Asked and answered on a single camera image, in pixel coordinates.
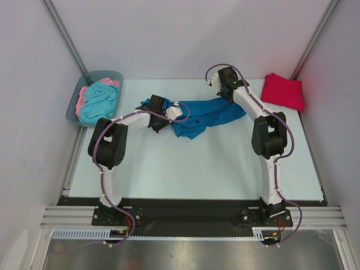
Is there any dark blue t shirt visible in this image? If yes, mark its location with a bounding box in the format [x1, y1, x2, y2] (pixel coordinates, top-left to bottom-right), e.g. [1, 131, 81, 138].
[151, 97, 246, 140]

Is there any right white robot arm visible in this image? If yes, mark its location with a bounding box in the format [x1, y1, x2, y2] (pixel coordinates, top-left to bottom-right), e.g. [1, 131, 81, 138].
[210, 66, 287, 226]

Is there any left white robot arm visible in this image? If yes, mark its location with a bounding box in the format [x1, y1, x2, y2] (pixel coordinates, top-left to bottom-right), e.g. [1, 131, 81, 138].
[88, 94, 170, 225]

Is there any folded red t shirt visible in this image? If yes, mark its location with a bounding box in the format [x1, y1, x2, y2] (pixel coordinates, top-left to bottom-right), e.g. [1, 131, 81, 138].
[260, 73, 305, 113]

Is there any light blue t shirt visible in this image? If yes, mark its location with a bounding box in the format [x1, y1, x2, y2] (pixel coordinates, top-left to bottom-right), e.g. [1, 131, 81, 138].
[79, 80, 120, 124]

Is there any teal plastic basket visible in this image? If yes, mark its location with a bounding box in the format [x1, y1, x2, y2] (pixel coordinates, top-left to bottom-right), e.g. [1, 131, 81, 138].
[66, 70, 124, 127]

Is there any pink t shirt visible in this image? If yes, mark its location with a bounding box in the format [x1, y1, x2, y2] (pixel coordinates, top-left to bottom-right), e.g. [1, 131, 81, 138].
[75, 77, 120, 116]

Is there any black front mat strip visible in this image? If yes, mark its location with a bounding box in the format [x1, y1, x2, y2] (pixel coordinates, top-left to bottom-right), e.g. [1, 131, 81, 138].
[57, 196, 327, 239]

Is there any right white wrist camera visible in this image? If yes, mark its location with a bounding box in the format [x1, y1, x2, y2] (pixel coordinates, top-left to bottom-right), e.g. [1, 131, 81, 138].
[206, 73, 221, 90]

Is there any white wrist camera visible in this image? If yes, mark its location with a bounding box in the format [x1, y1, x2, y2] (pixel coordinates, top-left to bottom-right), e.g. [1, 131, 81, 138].
[165, 102, 183, 120]
[206, 73, 221, 90]

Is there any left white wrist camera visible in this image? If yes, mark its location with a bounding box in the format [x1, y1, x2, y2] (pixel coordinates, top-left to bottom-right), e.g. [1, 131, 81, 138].
[165, 102, 183, 120]

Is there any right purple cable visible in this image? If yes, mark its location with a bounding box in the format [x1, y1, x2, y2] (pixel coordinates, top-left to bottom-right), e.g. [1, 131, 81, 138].
[204, 63, 303, 248]

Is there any purple cable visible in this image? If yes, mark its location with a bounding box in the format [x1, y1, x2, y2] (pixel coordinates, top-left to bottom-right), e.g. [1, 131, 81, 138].
[91, 101, 191, 248]
[204, 63, 303, 248]

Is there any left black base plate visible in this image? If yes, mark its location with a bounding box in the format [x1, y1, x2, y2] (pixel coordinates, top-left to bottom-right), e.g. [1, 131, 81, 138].
[92, 205, 143, 226]

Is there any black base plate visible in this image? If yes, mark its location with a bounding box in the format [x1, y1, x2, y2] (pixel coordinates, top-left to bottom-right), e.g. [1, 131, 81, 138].
[240, 208, 293, 228]
[92, 205, 143, 226]

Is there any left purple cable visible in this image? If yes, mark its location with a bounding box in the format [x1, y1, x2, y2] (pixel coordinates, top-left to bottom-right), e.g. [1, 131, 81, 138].
[91, 101, 191, 248]

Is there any right aluminium corner post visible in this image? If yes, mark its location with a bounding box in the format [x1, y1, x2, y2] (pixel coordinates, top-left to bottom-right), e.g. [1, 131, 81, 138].
[290, 0, 341, 80]

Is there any aluminium corner post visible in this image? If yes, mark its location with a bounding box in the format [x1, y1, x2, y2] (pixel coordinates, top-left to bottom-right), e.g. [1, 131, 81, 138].
[290, 0, 341, 80]
[41, 0, 88, 74]

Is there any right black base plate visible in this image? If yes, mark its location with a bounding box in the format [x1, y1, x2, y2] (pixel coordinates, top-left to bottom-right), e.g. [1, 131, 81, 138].
[240, 208, 293, 228]

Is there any right slotted cable duct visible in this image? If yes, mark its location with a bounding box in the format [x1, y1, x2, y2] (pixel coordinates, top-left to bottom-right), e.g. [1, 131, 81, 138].
[253, 227, 282, 241]

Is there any slotted cable duct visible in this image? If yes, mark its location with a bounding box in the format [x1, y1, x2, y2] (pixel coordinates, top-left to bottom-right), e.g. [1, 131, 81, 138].
[52, 228, 128, 240]
[253, 227, 282, 241]

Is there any aluminium front rail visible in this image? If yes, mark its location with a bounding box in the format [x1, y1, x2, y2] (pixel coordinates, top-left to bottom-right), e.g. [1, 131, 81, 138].
[40, 206, 347, 230]

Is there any left slotted cable duct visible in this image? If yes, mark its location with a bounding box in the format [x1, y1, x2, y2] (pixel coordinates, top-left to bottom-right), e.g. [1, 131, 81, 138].
[52, 228, 128, 240]

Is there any left aluminium corner post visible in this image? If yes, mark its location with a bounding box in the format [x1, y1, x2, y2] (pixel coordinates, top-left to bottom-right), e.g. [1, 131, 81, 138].
[41, 0, 88, 74]

